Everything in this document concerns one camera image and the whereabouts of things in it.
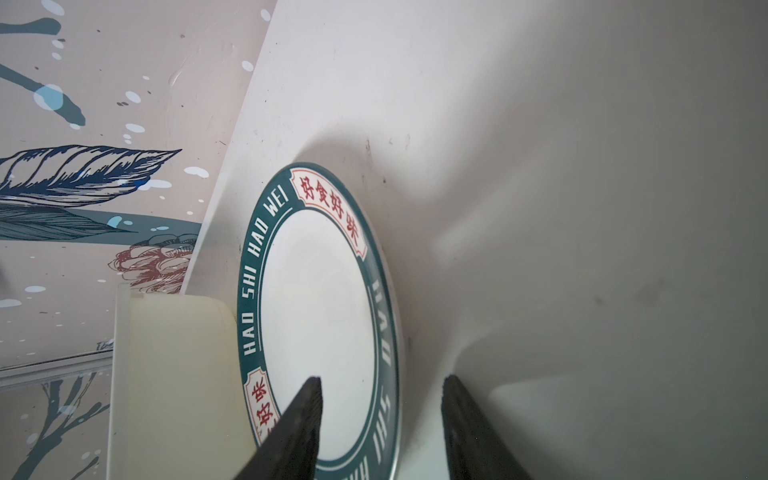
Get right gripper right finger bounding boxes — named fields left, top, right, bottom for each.
left=441, top=375, right=531, bottom=480

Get white plastic bin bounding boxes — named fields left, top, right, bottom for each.
left=106, top=285, right=256, bottom=479

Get green rim plate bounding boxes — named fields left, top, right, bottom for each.
left=236, top=162, right=403, bottom=479

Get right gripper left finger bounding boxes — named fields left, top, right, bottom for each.
left=235, top=377, right=323, bottom=480

